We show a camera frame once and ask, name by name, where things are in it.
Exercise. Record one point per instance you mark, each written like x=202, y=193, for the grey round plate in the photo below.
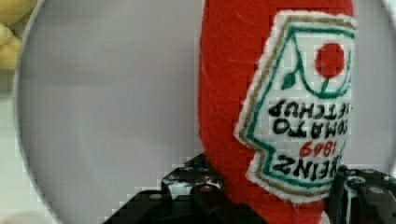
x=107, y=98

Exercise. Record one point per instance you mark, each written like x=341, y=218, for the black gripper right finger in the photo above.
x=362, y=196

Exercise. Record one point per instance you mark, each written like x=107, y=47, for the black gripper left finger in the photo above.
x=191, y=194

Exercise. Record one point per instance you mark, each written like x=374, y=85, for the red plush ketchup bottle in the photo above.
x=274, y=103

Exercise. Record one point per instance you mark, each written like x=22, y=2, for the yellow plush banana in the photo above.
x=14, y=15

